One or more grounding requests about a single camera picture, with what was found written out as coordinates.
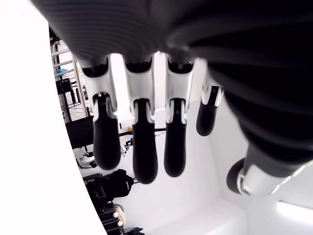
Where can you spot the black backpack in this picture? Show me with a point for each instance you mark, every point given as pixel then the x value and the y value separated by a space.
pixel 119 183

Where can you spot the metal shelf rack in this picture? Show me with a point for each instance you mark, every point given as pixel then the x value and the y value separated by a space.
pixel 82 98

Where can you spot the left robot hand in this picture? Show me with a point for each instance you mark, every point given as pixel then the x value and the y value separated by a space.
pixel 171 24

